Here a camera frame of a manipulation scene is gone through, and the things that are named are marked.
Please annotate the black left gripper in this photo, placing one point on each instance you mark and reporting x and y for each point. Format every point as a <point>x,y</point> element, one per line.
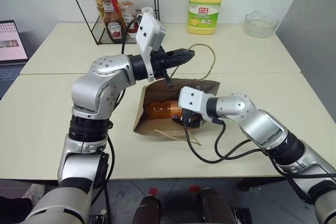
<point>159,62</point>

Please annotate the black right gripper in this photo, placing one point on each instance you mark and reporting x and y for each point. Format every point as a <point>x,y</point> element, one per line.
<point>193,121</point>

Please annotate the orange soda bottle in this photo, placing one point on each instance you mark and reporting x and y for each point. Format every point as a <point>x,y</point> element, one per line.
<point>161,108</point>

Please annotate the brown paper bag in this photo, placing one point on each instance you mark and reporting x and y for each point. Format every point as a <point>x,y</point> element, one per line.
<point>157,91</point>

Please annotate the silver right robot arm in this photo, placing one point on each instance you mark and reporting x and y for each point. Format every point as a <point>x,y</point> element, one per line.
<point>262,127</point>

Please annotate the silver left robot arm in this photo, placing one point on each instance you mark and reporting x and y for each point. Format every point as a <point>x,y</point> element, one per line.
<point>92,95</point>

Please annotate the yellow dish soap bottle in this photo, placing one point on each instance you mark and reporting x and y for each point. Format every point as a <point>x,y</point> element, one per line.
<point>203,15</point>

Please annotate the red Heinz ketchup bottle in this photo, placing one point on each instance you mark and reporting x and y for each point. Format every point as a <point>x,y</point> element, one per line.
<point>128,15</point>

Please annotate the red floor tape piece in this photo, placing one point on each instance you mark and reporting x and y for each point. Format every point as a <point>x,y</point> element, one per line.
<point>193,188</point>
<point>152,191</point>

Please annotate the dark Heinz sauce bottle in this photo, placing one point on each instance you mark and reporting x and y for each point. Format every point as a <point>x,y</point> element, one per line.
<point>113,28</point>

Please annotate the clear glass bowl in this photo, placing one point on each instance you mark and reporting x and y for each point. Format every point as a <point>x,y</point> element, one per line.
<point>261,26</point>

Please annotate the dark rounded shape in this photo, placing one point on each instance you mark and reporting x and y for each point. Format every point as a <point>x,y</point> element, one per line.
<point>215,208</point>
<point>147,211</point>

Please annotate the grey partition panel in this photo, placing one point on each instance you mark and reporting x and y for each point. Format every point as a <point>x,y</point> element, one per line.
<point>309,37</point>

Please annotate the white sneaker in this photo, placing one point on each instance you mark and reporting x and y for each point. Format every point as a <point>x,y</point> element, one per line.
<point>35,192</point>

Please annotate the grey laptop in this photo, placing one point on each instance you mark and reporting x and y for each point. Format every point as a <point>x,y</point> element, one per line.
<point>11,40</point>

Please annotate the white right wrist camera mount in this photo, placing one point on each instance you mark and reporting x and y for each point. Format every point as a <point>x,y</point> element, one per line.
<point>193,99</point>

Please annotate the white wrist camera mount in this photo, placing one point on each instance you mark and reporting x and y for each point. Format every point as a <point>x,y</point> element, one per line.
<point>148,31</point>
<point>193,99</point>

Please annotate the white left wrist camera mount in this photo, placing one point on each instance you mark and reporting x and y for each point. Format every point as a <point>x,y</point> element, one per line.
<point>148,31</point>

